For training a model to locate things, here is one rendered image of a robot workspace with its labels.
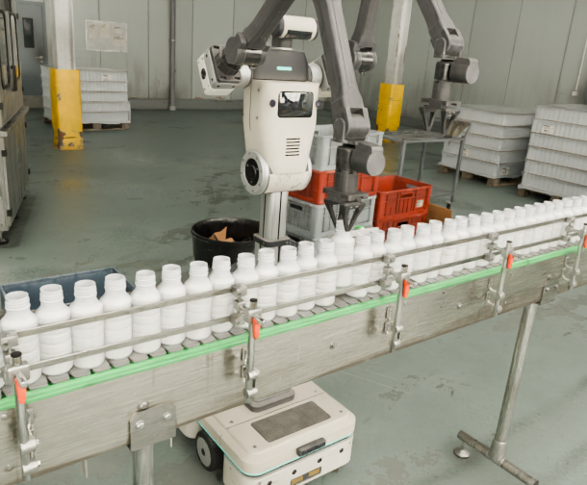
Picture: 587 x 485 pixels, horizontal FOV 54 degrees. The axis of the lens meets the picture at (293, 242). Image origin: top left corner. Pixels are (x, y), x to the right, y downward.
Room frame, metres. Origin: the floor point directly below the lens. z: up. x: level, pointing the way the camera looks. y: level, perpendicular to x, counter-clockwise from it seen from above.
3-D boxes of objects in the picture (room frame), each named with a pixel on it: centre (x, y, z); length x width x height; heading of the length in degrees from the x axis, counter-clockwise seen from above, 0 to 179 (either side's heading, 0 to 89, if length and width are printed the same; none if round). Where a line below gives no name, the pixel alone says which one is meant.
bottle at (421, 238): (1.54, -0.36, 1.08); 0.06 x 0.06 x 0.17
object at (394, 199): (4.40, -0.70, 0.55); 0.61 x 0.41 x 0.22; 131
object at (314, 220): (3.89, -0.21, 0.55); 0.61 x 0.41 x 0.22; 135
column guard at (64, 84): (8.26, 3.37, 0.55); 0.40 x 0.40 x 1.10; 38
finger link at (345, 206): (1.36, -0.12, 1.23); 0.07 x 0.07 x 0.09; 38
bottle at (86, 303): (0.97, 0.38, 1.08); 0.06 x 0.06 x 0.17
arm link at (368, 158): (1.34, -0.14, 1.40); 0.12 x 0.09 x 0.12; 37
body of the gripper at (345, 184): (1.37, -0.12, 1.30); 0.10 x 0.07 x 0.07; 38
